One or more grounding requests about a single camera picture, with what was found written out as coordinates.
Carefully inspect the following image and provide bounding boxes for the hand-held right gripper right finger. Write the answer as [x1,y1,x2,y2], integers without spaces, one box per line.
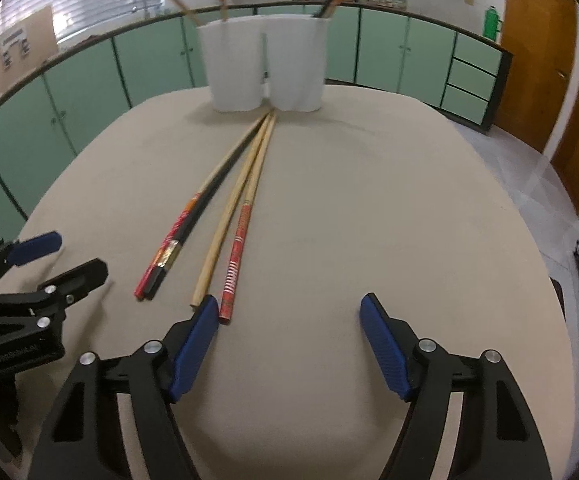
[359,292,553,480]

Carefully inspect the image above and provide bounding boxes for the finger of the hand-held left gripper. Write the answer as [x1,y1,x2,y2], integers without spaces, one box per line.
[0,231,63,292]
[0,258,109,329]

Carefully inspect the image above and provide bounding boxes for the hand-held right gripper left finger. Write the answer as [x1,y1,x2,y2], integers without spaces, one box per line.
[28,294,220,480]

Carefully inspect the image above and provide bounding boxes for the black chopstick gold band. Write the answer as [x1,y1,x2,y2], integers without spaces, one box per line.
[144,115,268,303]

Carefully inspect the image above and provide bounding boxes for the white two-compartment utensil holder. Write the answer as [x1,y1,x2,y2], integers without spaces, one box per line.
[196,14,333,113]

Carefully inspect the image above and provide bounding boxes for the green base cabinets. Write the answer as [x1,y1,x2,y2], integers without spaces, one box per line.
[0,2,514,246]

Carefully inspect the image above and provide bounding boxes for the green thermos flask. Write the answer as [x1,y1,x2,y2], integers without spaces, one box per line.
[483,5,504,41]

